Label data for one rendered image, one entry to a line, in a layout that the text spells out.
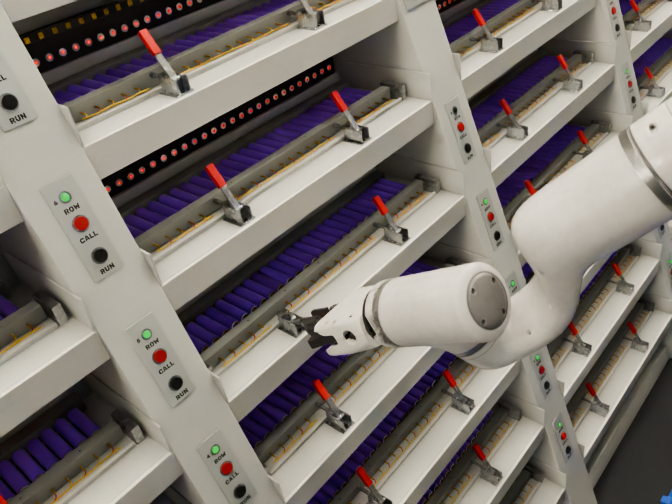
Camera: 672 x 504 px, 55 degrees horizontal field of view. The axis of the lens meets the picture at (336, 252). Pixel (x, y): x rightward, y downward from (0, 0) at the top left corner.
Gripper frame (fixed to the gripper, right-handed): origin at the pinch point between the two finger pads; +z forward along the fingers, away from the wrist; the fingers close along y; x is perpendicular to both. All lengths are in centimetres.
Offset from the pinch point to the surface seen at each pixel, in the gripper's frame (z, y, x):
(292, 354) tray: 6.0, -3.4, -2.9
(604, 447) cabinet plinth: 28, 69, -87
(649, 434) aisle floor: 23, 82, -93
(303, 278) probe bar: 10.6, 7.9, 4.0
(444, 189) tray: 9.2, 44.4, 0.6
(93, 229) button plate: -1.0, -19.7, 27.0
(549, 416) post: 17, 47, -58
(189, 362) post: 3.6, -17.6, 6.4
